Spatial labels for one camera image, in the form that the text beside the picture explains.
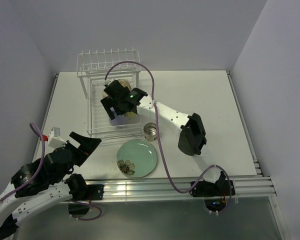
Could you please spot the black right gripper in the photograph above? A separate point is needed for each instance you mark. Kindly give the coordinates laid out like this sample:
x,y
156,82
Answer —
x,y
108,103

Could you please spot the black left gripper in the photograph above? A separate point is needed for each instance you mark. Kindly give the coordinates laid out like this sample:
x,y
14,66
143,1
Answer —
x,y
87,145

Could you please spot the beige ceramic bowl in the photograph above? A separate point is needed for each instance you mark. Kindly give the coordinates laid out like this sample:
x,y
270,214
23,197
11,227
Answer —
x,y
125,83

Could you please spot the pale yellow mug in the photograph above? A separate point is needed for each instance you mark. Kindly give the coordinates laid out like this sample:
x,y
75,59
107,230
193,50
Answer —
x,y
130,115

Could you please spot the lavender plastic cup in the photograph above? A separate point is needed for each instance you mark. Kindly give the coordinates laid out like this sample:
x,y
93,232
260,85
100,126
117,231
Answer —
x,y
118,119

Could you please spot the small metal-lined beige cup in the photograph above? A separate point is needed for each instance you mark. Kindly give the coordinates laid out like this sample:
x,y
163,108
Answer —
x,y
150,132

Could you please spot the green floral plate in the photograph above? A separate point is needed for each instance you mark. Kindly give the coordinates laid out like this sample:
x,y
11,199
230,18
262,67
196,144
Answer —
x,y
136,158

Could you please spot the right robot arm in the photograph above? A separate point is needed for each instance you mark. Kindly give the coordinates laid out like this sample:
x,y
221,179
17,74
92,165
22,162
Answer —
x,y
190,131

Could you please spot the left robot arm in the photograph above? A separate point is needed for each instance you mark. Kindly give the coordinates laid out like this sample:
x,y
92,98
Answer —
x,y
49,180

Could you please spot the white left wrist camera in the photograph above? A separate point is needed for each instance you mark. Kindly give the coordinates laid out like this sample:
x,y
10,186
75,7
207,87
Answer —
x,y
54,139

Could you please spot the white wire dish rack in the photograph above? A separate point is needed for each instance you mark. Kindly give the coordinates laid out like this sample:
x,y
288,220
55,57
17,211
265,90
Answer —
x,y
93,70

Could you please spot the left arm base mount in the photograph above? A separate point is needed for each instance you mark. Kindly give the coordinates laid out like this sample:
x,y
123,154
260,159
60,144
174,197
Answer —
x,y
78,209

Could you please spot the aluminium frame rail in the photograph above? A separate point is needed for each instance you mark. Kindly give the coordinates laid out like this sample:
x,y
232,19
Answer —
x,y
160,189

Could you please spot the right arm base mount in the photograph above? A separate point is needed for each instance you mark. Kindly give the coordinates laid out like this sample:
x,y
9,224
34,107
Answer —
x,y
208,190

